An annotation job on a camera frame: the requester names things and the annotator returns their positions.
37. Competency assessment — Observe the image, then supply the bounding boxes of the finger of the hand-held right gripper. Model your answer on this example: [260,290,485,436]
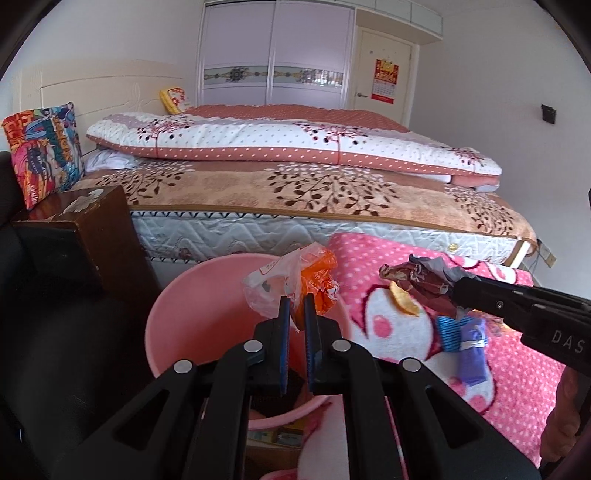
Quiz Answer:
[450,287,533,333]
[462,276,591,309]

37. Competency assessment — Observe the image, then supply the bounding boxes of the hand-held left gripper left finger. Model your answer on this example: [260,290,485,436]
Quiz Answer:
[50,295,293,480]

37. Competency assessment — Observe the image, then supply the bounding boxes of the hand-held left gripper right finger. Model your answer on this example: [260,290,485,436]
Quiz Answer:
[302,293,541,480]

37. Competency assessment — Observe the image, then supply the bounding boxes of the orange white plastic bag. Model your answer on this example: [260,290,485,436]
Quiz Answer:
[242,242,341,332]

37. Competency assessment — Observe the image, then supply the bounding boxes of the printed paper wrapper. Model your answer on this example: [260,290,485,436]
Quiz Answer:
[379,256,468,320]

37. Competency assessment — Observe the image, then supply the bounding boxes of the pink plastic basin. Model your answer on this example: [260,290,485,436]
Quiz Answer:
[144,253,356,422]

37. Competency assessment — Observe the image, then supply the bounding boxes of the person's right hand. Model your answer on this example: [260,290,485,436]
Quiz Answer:
[541,368,581,468]

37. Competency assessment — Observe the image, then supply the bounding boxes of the blue striped wrapper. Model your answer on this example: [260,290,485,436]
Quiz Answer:
[436,316,463,353]

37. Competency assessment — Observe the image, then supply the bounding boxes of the purple wrapper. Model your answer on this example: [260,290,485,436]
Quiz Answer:
[456,318,488,387]

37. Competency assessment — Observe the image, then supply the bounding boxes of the pink polka-dot blanket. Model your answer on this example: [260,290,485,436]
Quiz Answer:
[300,232,570,480]

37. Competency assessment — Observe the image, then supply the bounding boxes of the orange peel piece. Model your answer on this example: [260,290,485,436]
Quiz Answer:
[389,281,419,317]

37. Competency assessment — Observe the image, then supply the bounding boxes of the white quilted mattress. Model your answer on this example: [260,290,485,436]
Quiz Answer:
[131,211,528,267]

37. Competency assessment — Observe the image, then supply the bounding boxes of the bed with floral cover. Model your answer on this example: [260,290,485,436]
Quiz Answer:
[74,159,539,246]

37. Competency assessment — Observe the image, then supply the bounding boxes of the folded white pink quilt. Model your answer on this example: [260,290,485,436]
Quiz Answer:
[86,104,503,193]

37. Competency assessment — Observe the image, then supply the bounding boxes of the dark wooden nightstand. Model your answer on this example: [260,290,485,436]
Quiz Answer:
[11,185,160,306]

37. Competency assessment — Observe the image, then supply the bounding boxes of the white pillow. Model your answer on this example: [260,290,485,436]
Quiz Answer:
[85,148,140,173]

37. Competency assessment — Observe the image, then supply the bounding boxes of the black chair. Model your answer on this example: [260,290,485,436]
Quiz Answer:
[0,151,163,480]

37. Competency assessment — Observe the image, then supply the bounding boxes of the yellow printed cushion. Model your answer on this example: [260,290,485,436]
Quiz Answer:
[159,86,195,115]

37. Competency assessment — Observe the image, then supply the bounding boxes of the white door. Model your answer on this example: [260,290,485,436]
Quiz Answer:
[355,27,414,128]

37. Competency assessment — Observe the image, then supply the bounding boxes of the white sliding-door wardrobe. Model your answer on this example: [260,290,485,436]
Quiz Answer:
[196,0,356,110]

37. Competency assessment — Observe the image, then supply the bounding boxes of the cream bed headboard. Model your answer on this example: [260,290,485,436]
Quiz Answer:
[21,59,186,154]

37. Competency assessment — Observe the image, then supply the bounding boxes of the white overhead cabinet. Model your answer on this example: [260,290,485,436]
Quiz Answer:
[355,0,445,45]

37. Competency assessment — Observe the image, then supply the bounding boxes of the colourful printed cushion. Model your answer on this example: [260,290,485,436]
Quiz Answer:
[2,102,86,211]

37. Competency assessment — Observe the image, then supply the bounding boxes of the white bed frame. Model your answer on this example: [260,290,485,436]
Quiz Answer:
[505,237,537,268]

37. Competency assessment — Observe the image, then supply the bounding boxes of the red wall calendar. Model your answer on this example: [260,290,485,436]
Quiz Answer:
[370,58,400,103]

